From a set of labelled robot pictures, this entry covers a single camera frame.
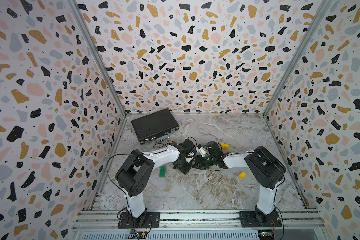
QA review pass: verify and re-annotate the yellow lego brick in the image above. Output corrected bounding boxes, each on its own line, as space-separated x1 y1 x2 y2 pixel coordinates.
239 172 247 180

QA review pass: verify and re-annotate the green lego brick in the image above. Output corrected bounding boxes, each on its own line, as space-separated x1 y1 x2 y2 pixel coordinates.
159 166 167 178

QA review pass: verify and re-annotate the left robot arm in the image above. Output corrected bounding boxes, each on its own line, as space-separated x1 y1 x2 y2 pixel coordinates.
116 138 197 221

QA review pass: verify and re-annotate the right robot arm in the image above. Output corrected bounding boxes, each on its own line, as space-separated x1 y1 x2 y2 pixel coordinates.
191 141 286 217

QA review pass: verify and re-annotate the yellow wedge lego piece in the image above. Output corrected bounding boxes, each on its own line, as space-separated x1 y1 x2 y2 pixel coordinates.
220 143 230 150

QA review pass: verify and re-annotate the black briefcase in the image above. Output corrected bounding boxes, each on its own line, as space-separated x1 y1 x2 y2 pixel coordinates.
131 109 179 144

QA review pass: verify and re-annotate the small circuit board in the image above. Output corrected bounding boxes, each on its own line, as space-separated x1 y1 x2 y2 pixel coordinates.
129 230 149 240

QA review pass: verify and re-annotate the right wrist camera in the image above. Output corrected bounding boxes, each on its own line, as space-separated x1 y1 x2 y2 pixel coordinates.
197 144 207 157

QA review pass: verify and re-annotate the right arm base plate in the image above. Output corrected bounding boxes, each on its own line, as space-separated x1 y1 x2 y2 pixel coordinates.
239 209 283 228

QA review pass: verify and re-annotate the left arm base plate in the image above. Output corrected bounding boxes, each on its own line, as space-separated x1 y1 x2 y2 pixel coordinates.
118 212 161 229

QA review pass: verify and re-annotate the aluminium front rail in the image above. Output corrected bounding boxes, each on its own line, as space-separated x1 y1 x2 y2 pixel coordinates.
73 209 325 231

